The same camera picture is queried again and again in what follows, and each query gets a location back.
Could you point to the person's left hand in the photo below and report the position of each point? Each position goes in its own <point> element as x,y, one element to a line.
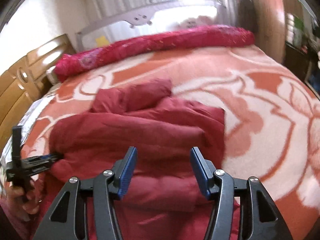
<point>23,205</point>

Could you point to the wooden headboard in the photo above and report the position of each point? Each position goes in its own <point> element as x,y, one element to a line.
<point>26,81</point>

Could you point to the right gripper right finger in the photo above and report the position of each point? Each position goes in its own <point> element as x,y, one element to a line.
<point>259,216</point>

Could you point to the dark red puffer jacket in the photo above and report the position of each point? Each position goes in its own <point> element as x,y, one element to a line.
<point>163,200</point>

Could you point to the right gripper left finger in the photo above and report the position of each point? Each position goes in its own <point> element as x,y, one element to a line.
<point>67,216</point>

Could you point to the orange white floral blanket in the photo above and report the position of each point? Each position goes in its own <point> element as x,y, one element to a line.
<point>271,121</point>

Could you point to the grey bed guard rail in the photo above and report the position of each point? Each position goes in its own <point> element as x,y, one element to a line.
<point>150,19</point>

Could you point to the white pillow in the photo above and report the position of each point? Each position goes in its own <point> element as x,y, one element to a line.
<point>51,76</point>

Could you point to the magenta floral quilt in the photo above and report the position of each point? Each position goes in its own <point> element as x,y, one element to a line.
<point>203,36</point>

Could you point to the wooden wardrobe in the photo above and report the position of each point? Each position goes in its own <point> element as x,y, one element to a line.
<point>270,37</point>

